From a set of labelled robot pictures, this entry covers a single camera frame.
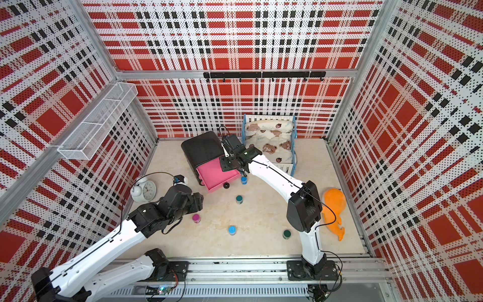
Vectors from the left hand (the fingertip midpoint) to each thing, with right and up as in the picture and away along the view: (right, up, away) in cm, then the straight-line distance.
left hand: (200, 198), depth 77 cm
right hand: (+11, +15, +7) cm, 20 cm away
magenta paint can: (-4, -11, +7) cm, 14 cm away
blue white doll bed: (+19, +40, +27) cm, 52 cm away
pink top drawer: (+3, +8, +12) cm, 15 cm away
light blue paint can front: (+13, -15, +5) cm, 20 cm away
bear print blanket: (+34, +29, +33) cm, 56 cm away
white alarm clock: (-30, +1, +12) cm, 33 cm away
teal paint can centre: (+15, -4, +14) cm, 21 cm away
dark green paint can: (+37, -16, +3) cm, 41 cm away
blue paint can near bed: (+18, +5, +22) cm, 28 cm away
